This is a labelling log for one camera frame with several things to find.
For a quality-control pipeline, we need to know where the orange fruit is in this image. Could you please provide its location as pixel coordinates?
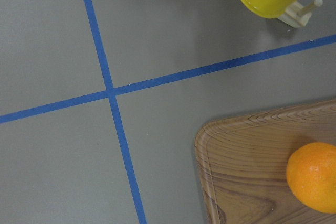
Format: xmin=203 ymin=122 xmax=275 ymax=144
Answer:
xmin=286 ymin=142 xmax=335 ymax=214

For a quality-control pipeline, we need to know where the wooden dish rack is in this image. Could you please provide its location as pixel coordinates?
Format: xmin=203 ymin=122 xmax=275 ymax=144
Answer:
xmin=277 ymin=0 xmax=323 ymax=28

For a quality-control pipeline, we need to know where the brown wooden tray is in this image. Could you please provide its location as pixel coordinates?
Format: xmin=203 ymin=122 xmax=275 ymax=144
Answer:
xmin=194 ymin=100 xmax=335 ymax=223

